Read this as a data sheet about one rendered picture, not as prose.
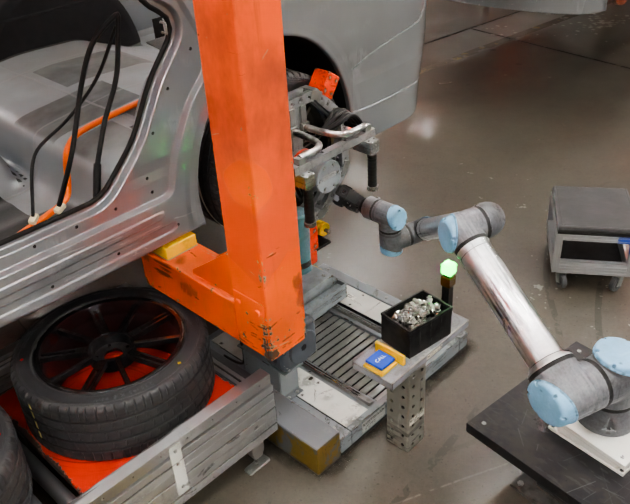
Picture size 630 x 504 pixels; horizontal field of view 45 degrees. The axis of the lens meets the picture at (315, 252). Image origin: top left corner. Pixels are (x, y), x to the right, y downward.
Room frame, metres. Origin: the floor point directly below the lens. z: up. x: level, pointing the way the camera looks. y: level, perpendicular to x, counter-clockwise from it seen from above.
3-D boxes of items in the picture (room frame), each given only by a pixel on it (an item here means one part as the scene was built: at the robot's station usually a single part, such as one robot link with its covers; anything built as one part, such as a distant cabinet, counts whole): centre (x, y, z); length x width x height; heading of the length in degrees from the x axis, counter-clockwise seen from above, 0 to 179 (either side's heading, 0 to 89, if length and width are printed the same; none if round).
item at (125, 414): (2.01, 0.71, 0.39); 0.66 x 0.66 x 0.24
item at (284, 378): (2.28, 0.21, 0.26); 0.42 x 0.18 x 0.35; 44
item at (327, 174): (2.51, 0.00, 0.85); 0.21 x 0.14 x 0.14; 44
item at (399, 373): (1.98, -0.31, 0.44); 0.43 x 0.17 x 0.03; 134
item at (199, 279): (2.18, 0.39, 0.69); 0.52 x 0.17 x 0.35; 44
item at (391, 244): (2.54, -0.31, 0.51); 0.12 x 0.09 x 0.12; 113
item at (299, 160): (2.41, 0.04, 1.03); 0.19 x 0.18 x 0.11; 44
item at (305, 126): (2.55, -0.10, 1.03); 0.19 x 0.18 x 0.11; 44
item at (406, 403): (1.96, -0.29, 0.21); 0.10 x 0.10 x 0.42; 44
